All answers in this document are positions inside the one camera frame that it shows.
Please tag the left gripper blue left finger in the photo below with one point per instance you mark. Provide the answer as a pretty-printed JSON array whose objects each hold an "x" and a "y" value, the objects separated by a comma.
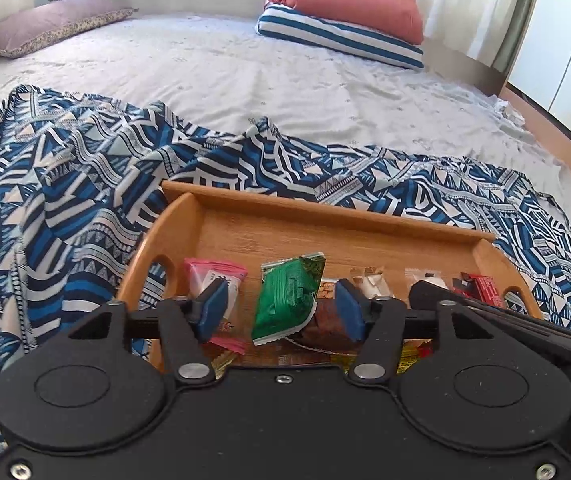
[{"x": 208, "y": 309}]

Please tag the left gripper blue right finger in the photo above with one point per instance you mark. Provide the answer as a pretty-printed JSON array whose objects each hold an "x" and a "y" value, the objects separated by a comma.
[{"x": 352, "y": 307}]

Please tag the brown snack packet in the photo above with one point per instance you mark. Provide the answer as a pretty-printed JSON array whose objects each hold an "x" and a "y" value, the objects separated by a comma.
[{"x": 325, "y": 333}]

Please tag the pink white snack packet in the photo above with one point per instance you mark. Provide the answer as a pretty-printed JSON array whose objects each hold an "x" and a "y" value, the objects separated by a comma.
[{"x": 200, "y": 273}]

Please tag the green snack packet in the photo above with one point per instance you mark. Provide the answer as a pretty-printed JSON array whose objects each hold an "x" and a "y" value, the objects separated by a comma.
[{"x": 288, "y": 297}]

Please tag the yellow snack packet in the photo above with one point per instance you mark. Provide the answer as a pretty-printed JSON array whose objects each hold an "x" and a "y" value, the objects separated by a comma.
[{"x": 413, "y": 351}]

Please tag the white translucent snack packet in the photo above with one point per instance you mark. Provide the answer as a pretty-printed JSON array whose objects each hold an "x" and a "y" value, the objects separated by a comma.
[{"x": 416, "y": 275}]

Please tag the small dark red bar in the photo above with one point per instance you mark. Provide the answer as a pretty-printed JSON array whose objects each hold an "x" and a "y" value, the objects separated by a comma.
[{"x": 479, "y": 287}]

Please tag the beige nougat bar packet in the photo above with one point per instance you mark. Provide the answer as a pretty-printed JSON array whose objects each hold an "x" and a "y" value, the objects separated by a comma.
[{"x": 370, "y": 280}]

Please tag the gold foil snack packet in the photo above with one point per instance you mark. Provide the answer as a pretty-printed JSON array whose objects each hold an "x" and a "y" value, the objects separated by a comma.
[{"x": 222, "y": 362}]

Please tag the wooden serving tray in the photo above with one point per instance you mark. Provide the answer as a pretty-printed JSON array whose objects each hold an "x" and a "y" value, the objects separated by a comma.
[{"x": 251, "y": 229}]

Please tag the blue patterned cloth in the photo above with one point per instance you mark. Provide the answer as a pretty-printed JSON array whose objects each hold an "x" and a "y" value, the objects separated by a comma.
[{"x": 80, "y": 178}]

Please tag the grey bed sheet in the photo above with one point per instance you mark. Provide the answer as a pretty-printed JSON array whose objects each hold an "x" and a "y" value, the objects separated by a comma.
[{"x": 220, "y": 74}]

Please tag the crumpled white tissue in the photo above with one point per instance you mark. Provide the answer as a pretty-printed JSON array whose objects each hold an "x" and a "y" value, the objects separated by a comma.
[{"x": 506, "y": 110}]

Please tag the blue striped pillow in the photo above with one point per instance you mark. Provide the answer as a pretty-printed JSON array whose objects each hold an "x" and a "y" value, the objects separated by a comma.
[{"x": 281, "y": 22}]

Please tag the red pillow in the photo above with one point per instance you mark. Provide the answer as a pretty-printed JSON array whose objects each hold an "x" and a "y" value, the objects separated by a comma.
[{"x": 398, "y": 18}]

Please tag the purple pillow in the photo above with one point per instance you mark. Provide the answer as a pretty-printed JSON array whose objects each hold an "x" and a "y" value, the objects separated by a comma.
[{"x": 29, "y": 31}]

